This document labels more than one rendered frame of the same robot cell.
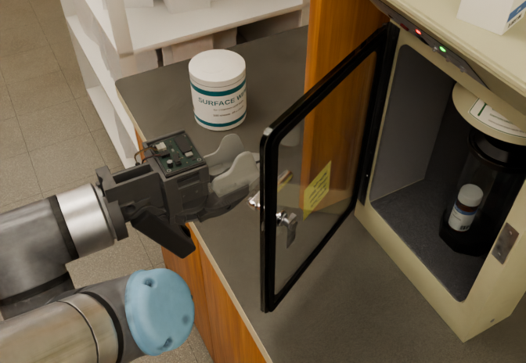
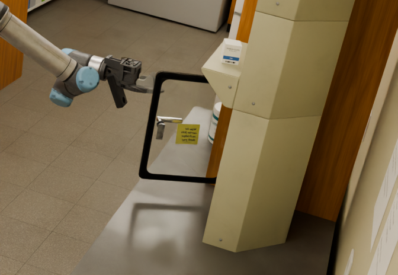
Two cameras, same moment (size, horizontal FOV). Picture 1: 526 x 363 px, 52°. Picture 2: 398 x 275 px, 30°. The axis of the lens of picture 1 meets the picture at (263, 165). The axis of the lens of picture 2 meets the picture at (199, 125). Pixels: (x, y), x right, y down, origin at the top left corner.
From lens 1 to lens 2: 1.95 m
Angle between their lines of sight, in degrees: 36
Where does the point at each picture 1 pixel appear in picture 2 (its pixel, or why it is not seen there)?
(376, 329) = (175, 217)
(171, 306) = (89, 76)
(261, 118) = not seen: hidden behind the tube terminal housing
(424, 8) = (217, 52)
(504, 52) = (213, 63)
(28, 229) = (80, 55)
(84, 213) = (96, 60)
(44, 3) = not seen: hidden behind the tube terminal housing
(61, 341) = (62, 56)
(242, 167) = (148, 81)
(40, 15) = not seen: hidden behind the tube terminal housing
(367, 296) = (188, 211)
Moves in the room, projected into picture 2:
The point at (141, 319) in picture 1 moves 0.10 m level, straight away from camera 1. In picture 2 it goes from (80, 70) to (95, 61)
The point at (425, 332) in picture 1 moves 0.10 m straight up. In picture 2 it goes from (193, 230) to (198, 204)
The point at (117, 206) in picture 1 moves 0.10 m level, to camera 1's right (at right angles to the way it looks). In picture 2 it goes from (105, 65) to (125, 77)
